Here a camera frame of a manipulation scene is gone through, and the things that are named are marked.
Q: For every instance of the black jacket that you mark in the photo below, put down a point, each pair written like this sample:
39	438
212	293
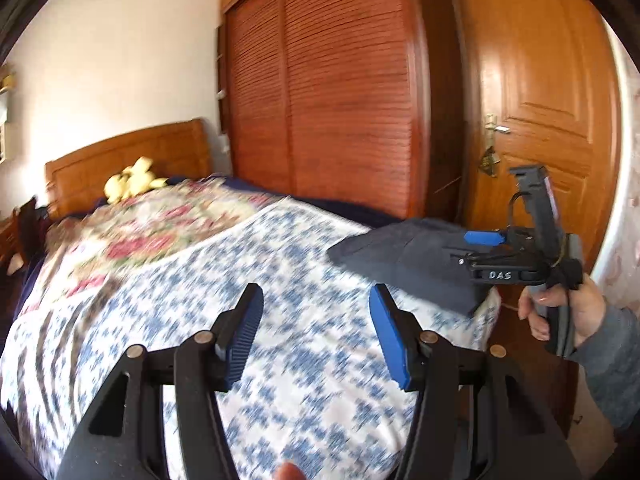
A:
410	255

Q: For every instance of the wooden headboard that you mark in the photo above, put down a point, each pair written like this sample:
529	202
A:
125	160

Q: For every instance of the hanging door ornament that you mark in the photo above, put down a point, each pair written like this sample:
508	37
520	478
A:
489	162

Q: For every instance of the person's right hand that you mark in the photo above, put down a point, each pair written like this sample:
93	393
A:
590	310

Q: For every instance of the wooden chair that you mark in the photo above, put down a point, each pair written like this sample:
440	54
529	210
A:
30	230

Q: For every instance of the navy bed sheet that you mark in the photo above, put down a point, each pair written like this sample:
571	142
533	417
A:
320	205

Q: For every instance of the wooden door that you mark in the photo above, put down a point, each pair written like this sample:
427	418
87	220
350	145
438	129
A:
540	60

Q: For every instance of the person's right forearm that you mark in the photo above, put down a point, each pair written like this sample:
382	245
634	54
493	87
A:
615	360

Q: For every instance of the yellow plush toy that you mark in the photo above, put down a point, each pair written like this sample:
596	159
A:
132	180

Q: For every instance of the person's left hand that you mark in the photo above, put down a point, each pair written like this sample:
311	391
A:
290	472

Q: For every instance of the dark side shelf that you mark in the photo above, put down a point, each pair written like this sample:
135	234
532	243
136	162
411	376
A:
221	75

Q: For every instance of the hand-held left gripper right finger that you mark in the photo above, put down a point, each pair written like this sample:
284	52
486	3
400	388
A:
392	340

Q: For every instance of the blue floral bedsheet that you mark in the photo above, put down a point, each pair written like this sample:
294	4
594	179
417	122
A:
300	270

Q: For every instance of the pink floral quilt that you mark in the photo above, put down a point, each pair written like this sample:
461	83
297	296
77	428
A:
165	230

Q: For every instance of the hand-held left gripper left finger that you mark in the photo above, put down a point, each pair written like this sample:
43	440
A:
240	345

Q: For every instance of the wooden louvered wardrobe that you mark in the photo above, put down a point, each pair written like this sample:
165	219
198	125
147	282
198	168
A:
340	85

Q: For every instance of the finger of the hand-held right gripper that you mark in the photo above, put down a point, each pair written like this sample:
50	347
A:
482	238
475	260

